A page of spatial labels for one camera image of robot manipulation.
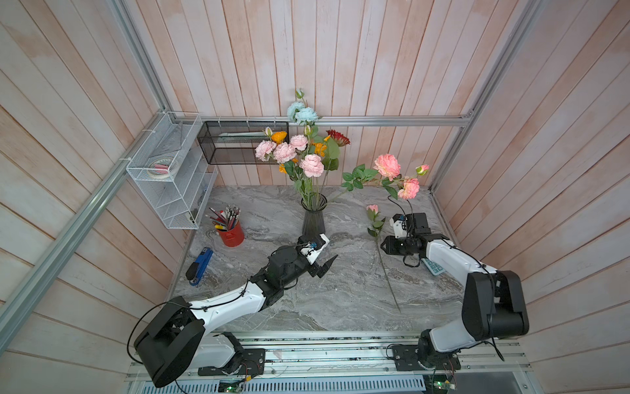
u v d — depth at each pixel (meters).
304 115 0.78
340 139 0.80
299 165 0.75
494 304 0.46
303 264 0.69
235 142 1.04
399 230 0.84
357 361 0.75
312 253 0.65
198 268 0.92
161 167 0.73
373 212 1.07
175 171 0.73
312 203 0.89
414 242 0.68
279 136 0.83
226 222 0.92
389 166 0.65
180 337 0.41
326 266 0.70
